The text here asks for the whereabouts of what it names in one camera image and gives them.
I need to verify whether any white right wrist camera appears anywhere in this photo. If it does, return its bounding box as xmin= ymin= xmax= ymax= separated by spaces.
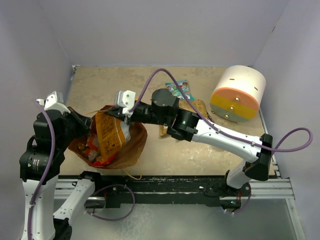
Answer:
xmin=114 ymin=90 xmax=136 ymax=118

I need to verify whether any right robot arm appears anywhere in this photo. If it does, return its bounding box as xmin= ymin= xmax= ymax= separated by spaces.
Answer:
xmin=106 ymin=88 xmax=273 ymax=196

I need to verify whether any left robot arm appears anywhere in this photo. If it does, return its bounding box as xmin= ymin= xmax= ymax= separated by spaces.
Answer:
xmin=19 ymin=108 xmax=103 ymax=240

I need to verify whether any metal corner bracket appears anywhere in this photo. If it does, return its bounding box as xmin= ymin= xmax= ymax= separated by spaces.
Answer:
xmin=70 ymin=64 xmax=81 ymax=81

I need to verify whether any red paper bag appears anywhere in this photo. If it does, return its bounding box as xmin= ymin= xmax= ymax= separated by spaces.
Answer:
xmin=68 ymin=105 xmax=148 ymax=180

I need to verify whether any orange yellow snack bag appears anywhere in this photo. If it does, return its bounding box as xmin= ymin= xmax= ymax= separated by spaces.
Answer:
xmin=93 ymin=111 xmax=131 ymax=167

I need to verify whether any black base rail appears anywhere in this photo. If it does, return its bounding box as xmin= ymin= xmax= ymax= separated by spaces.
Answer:
xmin=82 ymin=172 xmax=252 ymax=210

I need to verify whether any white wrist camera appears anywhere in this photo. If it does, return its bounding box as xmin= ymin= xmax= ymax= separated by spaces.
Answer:
xmin=114 ymin=90 xmax=136 ymax=118
xmin=36 ymin=91 xmax=71 ymax=115

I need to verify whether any orange fruit candy bag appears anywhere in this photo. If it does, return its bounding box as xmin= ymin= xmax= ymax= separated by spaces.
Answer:
xmin=77 ymin=133 xmax=100 ymax=163

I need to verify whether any teal snack packet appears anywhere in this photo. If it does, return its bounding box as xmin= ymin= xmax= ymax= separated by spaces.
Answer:
xmin=165 ymin=79 xmax=194 ymax=101

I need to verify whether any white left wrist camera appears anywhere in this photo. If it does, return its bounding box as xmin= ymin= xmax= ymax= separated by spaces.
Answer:
xmin=36 ymin=91 xmax=71 ymax=115

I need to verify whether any tan large snack bag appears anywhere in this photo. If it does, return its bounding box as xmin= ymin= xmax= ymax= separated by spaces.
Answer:
xmin=159 ymin=99 xmax=209 ymax=137

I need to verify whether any white cylinder toy drum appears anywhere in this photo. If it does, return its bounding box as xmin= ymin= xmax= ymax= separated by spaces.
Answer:
xmin=209 ymin=65 xmax=266 ymax=123

